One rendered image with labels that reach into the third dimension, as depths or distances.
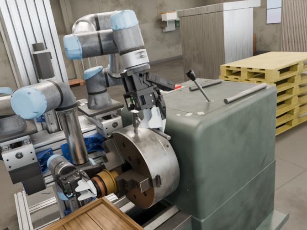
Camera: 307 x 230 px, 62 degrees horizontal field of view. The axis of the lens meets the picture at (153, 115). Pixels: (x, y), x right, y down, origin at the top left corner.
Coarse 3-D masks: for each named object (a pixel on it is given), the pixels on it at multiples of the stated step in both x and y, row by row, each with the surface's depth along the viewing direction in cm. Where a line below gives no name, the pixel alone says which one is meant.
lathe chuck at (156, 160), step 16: (128, 128) 97; (144, 128) 96; (128, 144) 91; (144, 144) 89; (160, 144) 91; (128, 160) 95; (144, 160) 86; (160, 160) 89; (160, 176) 88; (128, 192) 104; (144, 192) 94; (160, 192) 90; (144, 208) 97
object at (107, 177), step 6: (96, 174) 91; (102, 174) 90; (108, 174) 91; (114, 174) 92; (96, 180) 88; (102, 180) 89; (108, 180) 89; (114, 180) 90; (96, 186) 87; (102, 186) 88; (108, 186) 89; (114, 186) 90; (102, 192) 88; (108, 192) 89; (114, 192) 92
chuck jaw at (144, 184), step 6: (126, 174) 92; (132, 174) 91; (138, 174) 91; (120, 180) 89; (126, 180) 88; (132, 180) 89; (138, 180) 87; (144, 180) 86; (150, 180) 88; (156, 180) 88; (120, 186) 90; (126, 186) 90; (132, 186) 89; (138, 186) 87; (144, 186) 87; (150, 186) 88; (156, 186) 88
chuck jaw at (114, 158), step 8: (112, 136) 99; (104, 144) 97; (112, 144) 97; (112, 152) 96; (120, 152) 98; (104, 160) 97; (112, 160) 95; (120, 160) 96; (104, 168) 94; (112, 168) 94
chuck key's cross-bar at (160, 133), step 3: (126, 105) 96; (129, 111) 93; (135, 117) 89; (138, 117) 89; (138, 120) 87; (141, 120) 86; (150, 129) 79; (153, 129) 77; (156, 129) 76; (156, 132) 75; (159, 132) 74; (162, 132) 73; (159, 135) 74; (162, 135) 72; (165, 135) 71; (165, 138) 70; (168, 138) 70
